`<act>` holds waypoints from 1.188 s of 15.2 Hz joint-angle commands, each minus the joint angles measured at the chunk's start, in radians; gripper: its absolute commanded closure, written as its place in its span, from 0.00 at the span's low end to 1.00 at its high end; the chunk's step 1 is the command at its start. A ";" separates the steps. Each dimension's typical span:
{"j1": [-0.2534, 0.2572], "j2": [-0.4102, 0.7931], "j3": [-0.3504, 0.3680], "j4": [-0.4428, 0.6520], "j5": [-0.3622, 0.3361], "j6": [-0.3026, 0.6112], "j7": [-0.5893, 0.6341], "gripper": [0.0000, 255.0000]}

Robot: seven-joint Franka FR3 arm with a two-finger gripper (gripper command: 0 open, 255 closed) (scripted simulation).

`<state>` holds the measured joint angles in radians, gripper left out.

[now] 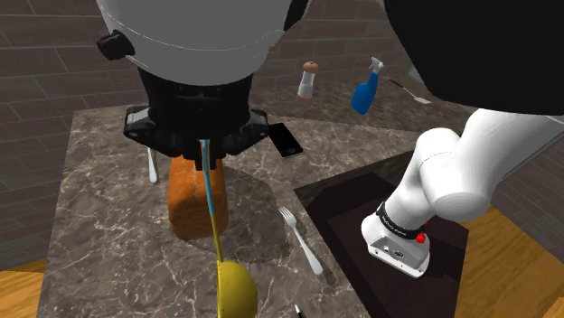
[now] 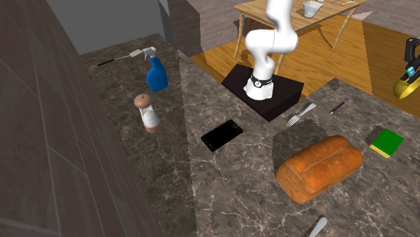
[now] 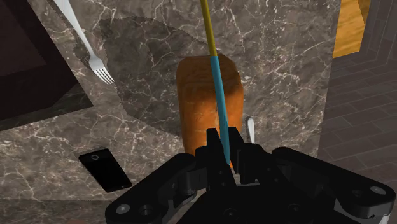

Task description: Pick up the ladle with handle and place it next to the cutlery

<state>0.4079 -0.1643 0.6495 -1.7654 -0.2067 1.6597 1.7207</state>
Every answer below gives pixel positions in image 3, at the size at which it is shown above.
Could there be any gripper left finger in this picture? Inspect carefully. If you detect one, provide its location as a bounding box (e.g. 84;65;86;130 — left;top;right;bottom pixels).
104;127;237;224

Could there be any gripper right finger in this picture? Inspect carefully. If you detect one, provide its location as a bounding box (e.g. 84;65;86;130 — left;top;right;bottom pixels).
228;126;397;224

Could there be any yellow and blue pencil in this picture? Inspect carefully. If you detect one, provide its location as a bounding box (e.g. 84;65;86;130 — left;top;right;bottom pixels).
199;0;232;166

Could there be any black smartphone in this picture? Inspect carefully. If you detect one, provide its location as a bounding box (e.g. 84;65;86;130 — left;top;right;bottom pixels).
78;148;133;193

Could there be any silver knife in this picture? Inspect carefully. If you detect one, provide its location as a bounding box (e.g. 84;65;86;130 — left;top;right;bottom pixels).
244;116;256;144

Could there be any orange bread loaf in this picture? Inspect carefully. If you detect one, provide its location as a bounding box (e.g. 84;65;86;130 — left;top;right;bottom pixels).
176;53;245;169

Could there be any yellow wooden cabinet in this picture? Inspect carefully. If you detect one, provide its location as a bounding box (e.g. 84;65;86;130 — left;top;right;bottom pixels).
332;0;372;59

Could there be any silver fork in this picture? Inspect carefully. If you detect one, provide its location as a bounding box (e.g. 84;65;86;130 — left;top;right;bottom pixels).
53;0;116;85

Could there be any dark sink basin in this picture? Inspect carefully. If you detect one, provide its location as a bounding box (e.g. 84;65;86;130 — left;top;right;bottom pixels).
0;0;94;132

